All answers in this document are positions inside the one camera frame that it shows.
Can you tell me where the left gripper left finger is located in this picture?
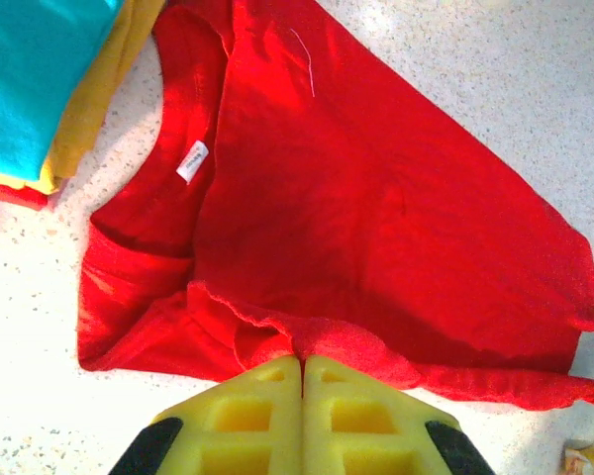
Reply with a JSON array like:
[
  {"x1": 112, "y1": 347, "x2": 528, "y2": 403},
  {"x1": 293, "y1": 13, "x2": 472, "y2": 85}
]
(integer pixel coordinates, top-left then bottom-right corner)
[{"x1": 109, "y1": 355, "x2": 306, "y2": 475}]

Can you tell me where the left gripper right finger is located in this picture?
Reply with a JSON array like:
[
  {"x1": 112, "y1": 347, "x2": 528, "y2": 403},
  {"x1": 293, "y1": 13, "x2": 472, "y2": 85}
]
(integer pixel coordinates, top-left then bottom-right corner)
[{"x1": 304, "y1": 353, "x2": 496, "y2": 475}]

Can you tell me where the red t-shirt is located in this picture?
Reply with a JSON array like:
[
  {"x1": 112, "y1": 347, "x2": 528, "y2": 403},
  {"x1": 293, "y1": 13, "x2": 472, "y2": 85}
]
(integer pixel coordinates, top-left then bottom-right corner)
[
  {"x1": 0, "y1": 180, "x2": 50, "y2": 212},
  {"x1": 76, "y1": 0, "x2": 594, "y2": 415}
]

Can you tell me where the stack of folded shirts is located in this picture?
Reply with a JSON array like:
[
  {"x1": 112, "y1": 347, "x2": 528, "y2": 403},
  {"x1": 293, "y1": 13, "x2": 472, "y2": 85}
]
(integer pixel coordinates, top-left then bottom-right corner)
[
  {"x1": 0, "y1": 0, "x2": 167, "y2": 197},
  {"x1": 0, "y1": 0, "x2": 130, "y2": 182}
]

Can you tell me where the red folded t-shirt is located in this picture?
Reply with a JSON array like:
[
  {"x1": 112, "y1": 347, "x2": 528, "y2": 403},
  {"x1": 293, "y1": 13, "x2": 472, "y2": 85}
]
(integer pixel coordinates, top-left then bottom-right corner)
[{"x1": 0, "y1": 180, "x2": 50, "y2": 212}]

